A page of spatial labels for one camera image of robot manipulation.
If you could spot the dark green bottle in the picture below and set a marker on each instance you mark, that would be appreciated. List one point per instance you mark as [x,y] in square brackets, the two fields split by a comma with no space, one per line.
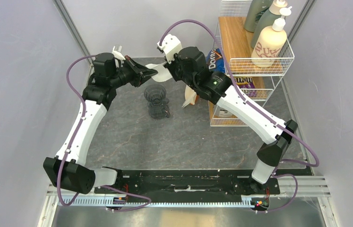
[256,10]

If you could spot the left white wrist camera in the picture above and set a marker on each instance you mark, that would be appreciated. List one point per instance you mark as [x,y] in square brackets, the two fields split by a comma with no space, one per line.
[116,51]

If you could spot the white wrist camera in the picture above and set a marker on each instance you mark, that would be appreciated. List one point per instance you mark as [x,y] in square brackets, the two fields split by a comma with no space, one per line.
[116,51]
[170,46]

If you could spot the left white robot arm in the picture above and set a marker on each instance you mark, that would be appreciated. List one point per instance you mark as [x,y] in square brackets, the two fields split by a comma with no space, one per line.
[67,169]

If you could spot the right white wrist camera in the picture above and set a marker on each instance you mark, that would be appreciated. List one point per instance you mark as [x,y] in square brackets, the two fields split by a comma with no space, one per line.
[170,46]

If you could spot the dark transparent coffee dripper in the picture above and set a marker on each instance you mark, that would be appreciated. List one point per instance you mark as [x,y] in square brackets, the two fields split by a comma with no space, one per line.
[155,96]

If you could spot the white paper coffee filter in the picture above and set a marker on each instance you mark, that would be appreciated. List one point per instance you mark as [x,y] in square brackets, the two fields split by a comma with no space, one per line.
[163,73]

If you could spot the white wire shelf rack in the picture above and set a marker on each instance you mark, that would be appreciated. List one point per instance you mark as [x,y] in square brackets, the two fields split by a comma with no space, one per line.
[235,42]

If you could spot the yellow M&M's candy bag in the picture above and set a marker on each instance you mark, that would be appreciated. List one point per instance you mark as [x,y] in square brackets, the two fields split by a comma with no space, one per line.
[246,84]

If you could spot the blue Doritos chip bag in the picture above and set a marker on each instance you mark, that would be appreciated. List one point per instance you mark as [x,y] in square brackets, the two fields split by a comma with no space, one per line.
[215,61]

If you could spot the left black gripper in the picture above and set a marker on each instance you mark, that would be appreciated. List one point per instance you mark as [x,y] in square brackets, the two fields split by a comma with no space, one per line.
[145,73]

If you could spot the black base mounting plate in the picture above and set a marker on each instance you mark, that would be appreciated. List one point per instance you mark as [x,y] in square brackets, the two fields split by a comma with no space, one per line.
[192,186]

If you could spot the aluminium frame rail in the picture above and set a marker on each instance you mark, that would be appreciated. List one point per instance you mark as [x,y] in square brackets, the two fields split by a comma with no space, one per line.
[305,200]

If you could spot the cream pump bottle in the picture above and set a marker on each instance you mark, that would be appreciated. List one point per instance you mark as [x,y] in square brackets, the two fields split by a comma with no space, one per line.
[269,44]

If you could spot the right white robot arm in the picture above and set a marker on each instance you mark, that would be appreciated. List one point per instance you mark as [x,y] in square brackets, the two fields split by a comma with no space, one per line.
[189,66]

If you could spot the stack of paper filters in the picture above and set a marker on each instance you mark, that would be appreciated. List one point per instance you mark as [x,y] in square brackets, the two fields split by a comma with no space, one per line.
[191,97]

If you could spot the green pump bottle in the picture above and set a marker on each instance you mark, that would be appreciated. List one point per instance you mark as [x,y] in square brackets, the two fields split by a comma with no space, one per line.
[268,19]

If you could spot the clear glass carafe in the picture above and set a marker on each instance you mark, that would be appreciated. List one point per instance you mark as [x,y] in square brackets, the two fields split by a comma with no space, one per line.
[159,111]

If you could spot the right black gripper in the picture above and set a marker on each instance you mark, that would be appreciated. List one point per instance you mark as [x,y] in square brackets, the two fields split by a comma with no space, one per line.
[170,65]

